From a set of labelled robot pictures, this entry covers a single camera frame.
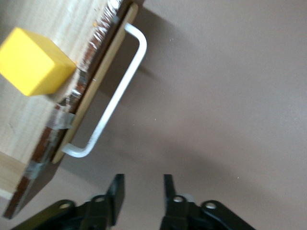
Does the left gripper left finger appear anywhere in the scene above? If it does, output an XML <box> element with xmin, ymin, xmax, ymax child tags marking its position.
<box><xmin>11</xmin><ymin>174</ymin><xmax>125</xmax><ymax>230</ymax></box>

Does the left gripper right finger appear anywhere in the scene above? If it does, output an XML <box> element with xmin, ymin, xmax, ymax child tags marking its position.
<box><xmin>159</xmin><ymin>174</ymin><xmax>256</xmax><ymax>230</ymax></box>

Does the light wooden drawer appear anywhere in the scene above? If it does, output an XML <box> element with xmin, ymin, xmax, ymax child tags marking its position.
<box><xmin>0</xmin><ymin>0</ymin><xmax>144</xmax><ymax>220</ymax></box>

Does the white metal drawer handle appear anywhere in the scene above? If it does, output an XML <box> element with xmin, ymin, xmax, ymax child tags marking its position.
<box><xmin>61</xmin><ymin>23</ymin><xmax>147</xmax><ymax>158</ymax></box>

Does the yellow block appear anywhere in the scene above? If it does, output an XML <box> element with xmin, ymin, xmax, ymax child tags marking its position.
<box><xmin>0</xmin><ymin>26</ymin><xmax>77</xmax><ymax>97</ymax></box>

